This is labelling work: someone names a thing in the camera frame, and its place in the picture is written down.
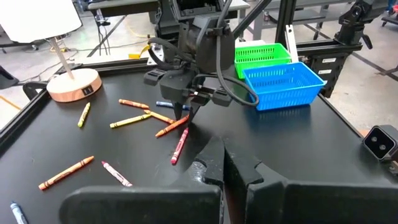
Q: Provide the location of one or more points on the white upright metal bracket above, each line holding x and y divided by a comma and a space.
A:
291, 43

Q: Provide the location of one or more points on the yellow crayon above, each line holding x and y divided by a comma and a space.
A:
130, 121

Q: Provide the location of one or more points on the blue plastic basket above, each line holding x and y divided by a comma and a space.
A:
280, 93

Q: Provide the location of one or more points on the black jointed mount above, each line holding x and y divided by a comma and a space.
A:
351, 28

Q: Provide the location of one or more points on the yellow-green crayon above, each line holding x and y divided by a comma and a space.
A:
84, 115

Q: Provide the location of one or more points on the blue crayon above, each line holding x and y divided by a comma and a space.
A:
18, 214
164, 104

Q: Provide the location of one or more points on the grey background table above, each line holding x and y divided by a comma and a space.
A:
124, 4

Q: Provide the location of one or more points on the red crayon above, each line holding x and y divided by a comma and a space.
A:
179, 146

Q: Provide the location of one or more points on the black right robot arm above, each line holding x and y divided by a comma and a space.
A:
202, 37

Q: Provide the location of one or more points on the small black stereo camera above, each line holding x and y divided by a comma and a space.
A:
379, 143

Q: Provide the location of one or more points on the thin lamp stem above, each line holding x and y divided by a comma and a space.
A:
62, 59

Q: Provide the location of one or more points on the pink crayon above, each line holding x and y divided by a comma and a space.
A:
116, 174

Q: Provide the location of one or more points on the black box white labels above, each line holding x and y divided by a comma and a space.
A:
323, 74

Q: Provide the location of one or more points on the black diagonal strut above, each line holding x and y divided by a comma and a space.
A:
252, 18

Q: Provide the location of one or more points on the black stand leg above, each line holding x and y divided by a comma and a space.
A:
7, 77

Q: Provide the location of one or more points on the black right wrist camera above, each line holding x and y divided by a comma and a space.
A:
222, 97

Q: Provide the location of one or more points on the green plastic basket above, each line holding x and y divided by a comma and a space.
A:
261, 53

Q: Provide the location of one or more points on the black curved clamp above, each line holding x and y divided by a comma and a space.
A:
29, 88

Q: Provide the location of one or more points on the round wooden lamp base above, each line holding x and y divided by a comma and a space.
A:
71, 87

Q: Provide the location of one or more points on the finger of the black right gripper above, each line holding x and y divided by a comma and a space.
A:
178, 110
193, 112

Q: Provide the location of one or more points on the black upright post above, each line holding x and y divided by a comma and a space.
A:
284, 21

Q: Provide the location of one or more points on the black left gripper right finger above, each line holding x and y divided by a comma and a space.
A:
311, 205

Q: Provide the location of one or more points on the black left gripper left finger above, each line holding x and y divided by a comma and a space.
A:
140, 205

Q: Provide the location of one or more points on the red-orange crayon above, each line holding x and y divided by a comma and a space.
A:
169, 127

